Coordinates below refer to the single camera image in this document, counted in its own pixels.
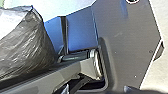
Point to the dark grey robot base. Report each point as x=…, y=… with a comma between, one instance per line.
x=126, y=40

